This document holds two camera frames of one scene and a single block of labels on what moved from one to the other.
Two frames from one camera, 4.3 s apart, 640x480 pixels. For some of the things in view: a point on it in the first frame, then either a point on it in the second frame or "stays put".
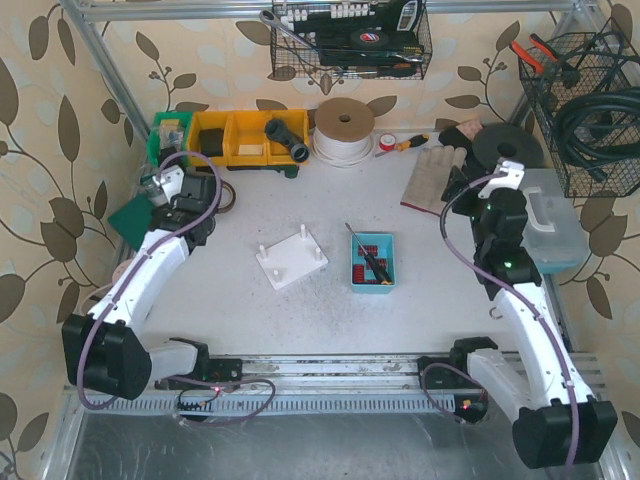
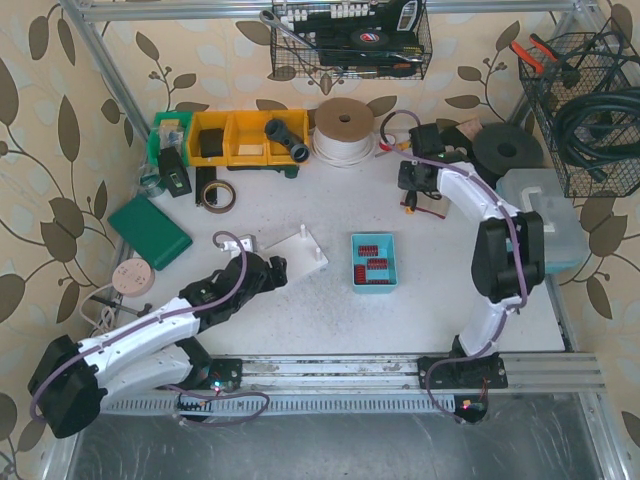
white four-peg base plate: x=290 y=260 stays put
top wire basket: x=350 y=39 stays put
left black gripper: x=163 y=161 -> x=273 y=273
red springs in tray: x=358 y=269 stays put
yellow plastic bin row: x=239 y=138 stays put
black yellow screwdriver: x=377 y=270 -> x=410 y=201
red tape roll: x=387 y=141 stays put
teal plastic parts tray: x=372 y=262 stays put
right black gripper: x=461 y=181 -> x=427 y=141
